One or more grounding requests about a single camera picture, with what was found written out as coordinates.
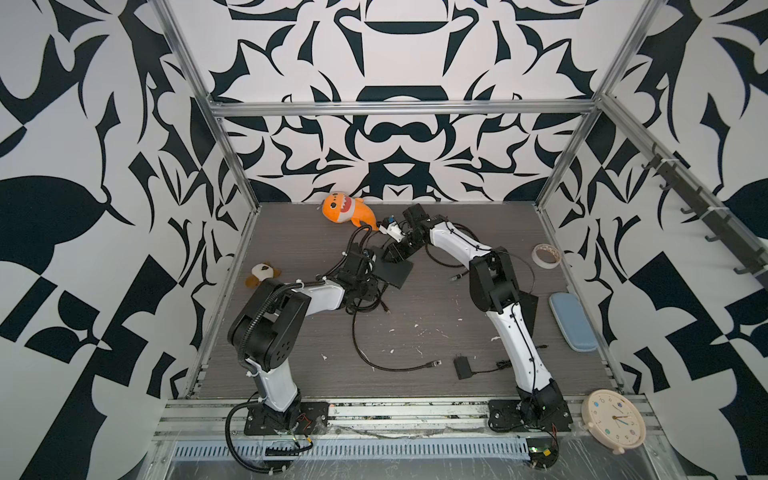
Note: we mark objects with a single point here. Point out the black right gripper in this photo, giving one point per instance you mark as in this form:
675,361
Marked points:
394,252

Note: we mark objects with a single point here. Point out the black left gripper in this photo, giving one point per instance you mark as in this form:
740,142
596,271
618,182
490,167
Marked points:
372,294

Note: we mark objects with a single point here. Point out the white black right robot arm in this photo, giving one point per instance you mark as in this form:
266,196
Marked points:
493,288

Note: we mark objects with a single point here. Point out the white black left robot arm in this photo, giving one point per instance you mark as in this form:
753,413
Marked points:
266,330

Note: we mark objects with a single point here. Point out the orange plush fish toy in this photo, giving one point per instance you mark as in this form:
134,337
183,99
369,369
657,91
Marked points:
341,208

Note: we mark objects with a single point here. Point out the small brown plush toy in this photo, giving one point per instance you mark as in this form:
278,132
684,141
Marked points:
261,272

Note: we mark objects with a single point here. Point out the white double-sided tape roll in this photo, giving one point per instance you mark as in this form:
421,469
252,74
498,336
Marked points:
546,256

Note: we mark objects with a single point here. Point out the blue glasses case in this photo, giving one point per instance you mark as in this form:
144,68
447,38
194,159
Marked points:
572,321

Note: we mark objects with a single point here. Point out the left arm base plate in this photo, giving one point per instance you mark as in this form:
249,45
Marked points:
301,418

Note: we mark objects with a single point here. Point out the aluminium frame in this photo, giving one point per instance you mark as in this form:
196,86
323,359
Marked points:
528,122

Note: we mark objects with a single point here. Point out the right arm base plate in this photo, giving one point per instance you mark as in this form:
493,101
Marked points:
528,415

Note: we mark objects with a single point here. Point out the cream round wall clock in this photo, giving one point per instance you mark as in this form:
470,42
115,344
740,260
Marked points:
613,420

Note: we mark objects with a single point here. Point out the grey wall hook rail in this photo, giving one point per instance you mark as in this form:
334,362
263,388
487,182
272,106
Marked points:
701,204

